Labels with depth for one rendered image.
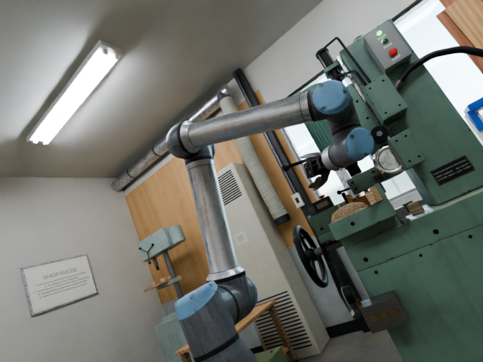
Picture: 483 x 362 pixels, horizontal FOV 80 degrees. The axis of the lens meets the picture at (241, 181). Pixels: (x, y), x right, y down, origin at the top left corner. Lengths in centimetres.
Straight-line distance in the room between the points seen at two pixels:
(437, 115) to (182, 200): 287
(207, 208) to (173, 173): 260
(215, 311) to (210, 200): 39
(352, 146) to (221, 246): 57
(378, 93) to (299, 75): 182
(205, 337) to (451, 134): 107
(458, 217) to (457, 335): 36
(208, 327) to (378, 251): 62
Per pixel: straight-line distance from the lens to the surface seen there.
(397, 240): 113
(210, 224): 109
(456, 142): 128
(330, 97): 83
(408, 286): 116
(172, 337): 321
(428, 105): 130
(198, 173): 112
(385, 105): 120
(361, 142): 94
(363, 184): 131
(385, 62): 128
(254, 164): 281
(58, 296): 355
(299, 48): 307
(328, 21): 307
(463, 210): 115
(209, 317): 95
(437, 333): 120
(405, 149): 116
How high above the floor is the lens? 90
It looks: 15 degrees up
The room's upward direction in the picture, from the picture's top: 25 degrees counter-clockwise
